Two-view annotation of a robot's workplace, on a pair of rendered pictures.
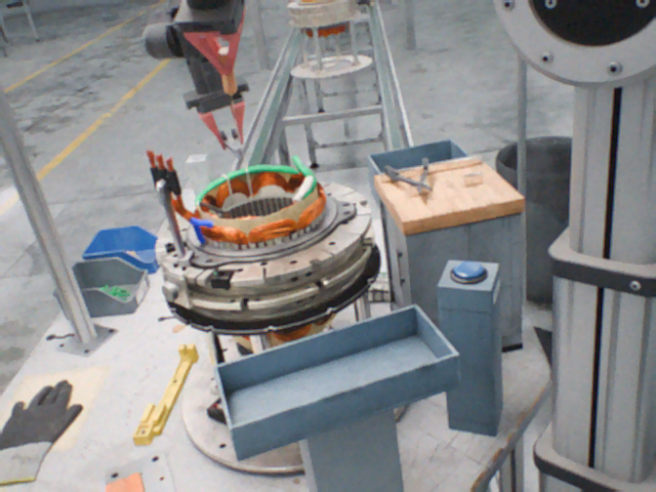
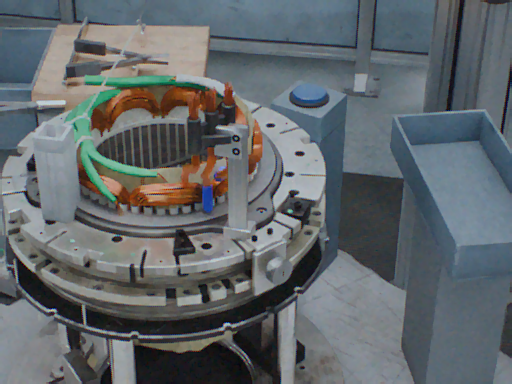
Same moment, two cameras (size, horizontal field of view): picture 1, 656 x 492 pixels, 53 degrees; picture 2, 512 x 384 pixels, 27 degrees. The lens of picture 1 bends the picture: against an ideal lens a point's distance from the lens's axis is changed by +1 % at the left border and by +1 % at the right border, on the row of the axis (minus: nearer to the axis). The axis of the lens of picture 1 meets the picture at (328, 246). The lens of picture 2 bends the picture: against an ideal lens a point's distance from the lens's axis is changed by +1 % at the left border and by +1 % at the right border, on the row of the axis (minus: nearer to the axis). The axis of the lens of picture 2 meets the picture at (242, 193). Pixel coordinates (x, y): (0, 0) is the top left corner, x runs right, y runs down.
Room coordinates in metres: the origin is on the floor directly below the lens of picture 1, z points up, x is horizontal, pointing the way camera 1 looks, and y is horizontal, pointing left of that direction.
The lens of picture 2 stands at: (0.71, 0.96, 1.66)
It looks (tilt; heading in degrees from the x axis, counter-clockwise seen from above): 34 degrees down; 276
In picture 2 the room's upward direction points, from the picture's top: straight up
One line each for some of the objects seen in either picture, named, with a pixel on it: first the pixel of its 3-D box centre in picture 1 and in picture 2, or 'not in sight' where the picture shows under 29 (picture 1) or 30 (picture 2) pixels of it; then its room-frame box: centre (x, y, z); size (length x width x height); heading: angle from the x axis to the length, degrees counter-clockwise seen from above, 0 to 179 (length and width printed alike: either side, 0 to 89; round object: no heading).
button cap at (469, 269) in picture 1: (469, 269); (309, 93); (0.75, -0.18, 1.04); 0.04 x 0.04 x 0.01
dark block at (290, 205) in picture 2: (222, 277); (295, 211); (0.75, 0.14, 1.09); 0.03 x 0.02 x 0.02; 73
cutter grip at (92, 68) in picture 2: (391, 173); (83, 69); (1.02, -0.12, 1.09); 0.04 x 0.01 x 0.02; 20
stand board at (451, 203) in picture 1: (443, 192); (126, 66); (0.98, -0.20, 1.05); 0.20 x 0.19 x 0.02; 5
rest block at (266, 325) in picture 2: not in sight; (262, 315); (0.79, 0.01, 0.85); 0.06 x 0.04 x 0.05; 132
